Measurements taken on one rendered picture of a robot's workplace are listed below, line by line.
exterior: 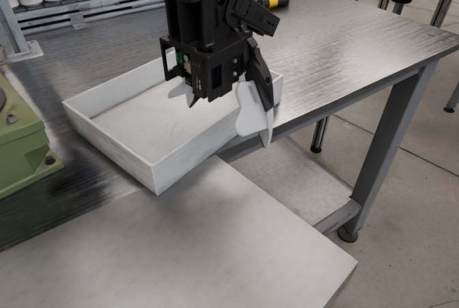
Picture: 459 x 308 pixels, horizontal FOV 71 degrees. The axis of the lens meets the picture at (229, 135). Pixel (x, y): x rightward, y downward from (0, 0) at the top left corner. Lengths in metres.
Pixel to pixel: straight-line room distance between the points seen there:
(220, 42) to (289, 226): 0.21
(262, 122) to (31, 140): 0.28
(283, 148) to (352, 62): 0.73
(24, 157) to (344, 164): 1.46
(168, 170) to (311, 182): 0.92
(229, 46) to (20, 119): 0.26
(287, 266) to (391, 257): 1.10
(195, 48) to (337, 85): 0.36
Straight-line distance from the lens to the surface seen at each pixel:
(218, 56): 0.32
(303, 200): 1.20
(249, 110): 0.37
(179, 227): 0.38
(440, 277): 1.48
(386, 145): 1.05
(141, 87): 0.58
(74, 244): 0.40
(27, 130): 0.44
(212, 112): 0.52
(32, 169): 0.47
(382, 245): 1.46
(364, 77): 0.67
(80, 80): 0.67
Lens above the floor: 1.14
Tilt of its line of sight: 40 degrees down
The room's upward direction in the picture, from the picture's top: straight up
